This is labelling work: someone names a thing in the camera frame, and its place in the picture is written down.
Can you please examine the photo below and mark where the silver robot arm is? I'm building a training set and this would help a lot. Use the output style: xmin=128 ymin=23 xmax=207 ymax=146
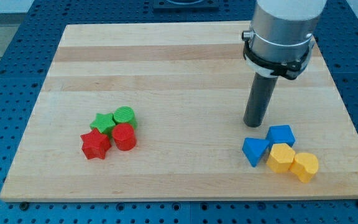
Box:
xmin=242 ymin=0 xmax=326 ymax=80

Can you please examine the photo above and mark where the blue cube block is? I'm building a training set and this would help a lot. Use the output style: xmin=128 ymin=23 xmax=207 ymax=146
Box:
xmin=266 ymin=124 xmax=296 ymax=149

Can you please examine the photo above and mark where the light wooden board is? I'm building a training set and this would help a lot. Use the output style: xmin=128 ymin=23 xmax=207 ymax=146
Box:
xmin=0 ymin=21 xmax=358 ymax=202

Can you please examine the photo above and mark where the green cylinder block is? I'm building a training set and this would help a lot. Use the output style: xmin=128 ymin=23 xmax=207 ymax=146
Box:
xmin=113 ymin=106 xmax=137 ymax=129

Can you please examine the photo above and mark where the red cylinder block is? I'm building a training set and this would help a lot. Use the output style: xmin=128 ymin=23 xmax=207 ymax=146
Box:
xmin=112 ymin=123 xmax=137 ymax=151

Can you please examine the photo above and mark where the green star block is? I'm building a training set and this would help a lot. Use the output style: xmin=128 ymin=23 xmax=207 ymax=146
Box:
xmin=89 ymin=113 xmax=116 ymax=137

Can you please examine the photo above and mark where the blue triangular prism block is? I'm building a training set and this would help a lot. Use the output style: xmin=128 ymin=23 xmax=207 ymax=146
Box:
xmin=242 ymin=138 xmax=270 ymax=167

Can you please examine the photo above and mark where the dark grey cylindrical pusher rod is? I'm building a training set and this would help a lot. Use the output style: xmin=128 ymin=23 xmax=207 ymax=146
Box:
xmin=243 ymin=73 xmax=278 ymax=128

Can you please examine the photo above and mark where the red star block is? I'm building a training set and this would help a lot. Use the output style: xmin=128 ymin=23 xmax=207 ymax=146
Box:
xmin=80 ymin=128 xmax=111 ymax=159

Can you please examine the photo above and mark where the yellow hexagon block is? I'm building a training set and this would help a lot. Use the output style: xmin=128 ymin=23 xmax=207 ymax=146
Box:
xmin=266 ymin=143 xmax=295 ymax=173

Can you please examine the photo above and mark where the yellow heart block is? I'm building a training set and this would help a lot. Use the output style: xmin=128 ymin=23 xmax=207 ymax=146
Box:
xmin=289 ymin=152 xmax=319 ymax=184

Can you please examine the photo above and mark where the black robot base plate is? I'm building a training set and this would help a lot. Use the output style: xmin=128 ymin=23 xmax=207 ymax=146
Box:
xmin=152 ymin=0 xmax=219 ymax=10

